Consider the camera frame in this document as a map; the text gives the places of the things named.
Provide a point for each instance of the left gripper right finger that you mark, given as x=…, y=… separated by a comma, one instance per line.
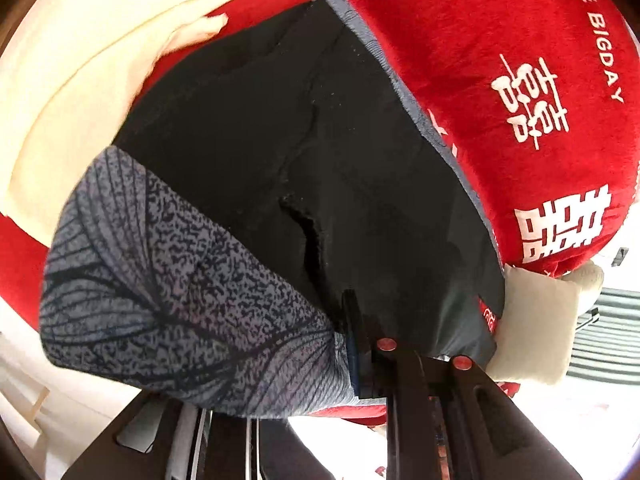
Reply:
x=445, y=419

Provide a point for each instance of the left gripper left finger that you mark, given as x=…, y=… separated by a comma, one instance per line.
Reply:
x=156, y=437

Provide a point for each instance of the black pants with patterned waistband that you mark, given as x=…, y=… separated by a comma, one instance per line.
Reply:
x=205, y=252

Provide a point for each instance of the cream pillow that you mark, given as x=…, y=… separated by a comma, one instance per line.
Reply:
x=536, y=331

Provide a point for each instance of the green striped cloth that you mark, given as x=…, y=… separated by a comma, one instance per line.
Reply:
x=607, y=340

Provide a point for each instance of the red blanket with white characters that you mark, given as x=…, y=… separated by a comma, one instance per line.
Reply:
x=536, y=103

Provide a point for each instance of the cream bed sheet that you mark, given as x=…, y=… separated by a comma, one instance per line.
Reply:
x=69, y=75

